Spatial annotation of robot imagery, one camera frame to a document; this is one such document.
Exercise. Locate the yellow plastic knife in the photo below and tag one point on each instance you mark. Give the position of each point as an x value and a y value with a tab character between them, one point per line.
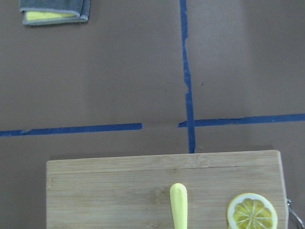
179	205

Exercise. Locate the lemon slice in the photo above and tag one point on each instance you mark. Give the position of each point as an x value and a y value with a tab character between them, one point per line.
251	211

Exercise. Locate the bamboo cutting board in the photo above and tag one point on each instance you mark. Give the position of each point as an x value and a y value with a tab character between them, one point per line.
133	192

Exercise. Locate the metal cutting board handle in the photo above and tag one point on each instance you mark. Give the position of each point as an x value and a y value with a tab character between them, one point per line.
299	222

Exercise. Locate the yellow sponge cloth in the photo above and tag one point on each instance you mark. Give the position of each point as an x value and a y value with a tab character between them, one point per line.
43	15

